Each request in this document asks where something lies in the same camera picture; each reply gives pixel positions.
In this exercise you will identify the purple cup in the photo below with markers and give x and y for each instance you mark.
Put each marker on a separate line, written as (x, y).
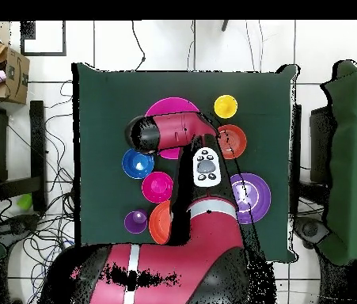
(136, 221)

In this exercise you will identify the black stand base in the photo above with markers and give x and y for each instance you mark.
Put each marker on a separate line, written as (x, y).
(311, 229)

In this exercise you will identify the black stand with knob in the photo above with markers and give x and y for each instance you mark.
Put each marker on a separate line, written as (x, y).
(13, 229)

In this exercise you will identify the yellow cup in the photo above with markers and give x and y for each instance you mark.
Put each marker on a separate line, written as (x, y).
(225, 106)

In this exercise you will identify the small orange-red bowl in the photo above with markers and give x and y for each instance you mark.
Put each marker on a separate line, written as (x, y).
(236, 142)

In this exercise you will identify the large purple bowl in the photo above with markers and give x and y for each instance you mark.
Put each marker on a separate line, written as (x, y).
(259, 196)

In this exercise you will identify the large pink bowl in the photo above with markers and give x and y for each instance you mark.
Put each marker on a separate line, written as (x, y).
(171, 106)

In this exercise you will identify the dark blue bowl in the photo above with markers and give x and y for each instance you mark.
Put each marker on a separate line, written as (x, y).
(135, 164)

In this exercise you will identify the large orange bowl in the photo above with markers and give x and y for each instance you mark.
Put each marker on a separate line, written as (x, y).
(159, 223)

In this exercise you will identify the small red bowl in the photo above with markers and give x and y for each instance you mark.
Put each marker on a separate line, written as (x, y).
(157, 187)

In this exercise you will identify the black square floor frame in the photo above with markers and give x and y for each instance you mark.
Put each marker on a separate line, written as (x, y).
(43, 54)

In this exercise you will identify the cardboard box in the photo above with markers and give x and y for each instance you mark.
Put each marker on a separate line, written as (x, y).
(16, 82)

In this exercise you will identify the black rod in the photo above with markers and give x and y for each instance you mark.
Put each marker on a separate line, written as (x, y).
(225, 26)

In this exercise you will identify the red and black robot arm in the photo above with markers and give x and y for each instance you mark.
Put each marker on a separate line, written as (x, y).
(190, 253)

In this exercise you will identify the small green floor cup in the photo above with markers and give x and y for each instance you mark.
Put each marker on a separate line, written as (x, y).
(25, 202)

